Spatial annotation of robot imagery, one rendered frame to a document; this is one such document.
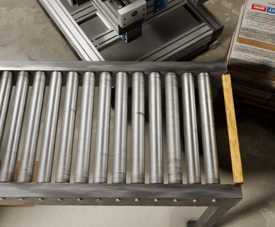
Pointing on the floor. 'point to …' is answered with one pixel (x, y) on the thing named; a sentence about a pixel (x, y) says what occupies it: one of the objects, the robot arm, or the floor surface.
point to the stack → (260, 57)
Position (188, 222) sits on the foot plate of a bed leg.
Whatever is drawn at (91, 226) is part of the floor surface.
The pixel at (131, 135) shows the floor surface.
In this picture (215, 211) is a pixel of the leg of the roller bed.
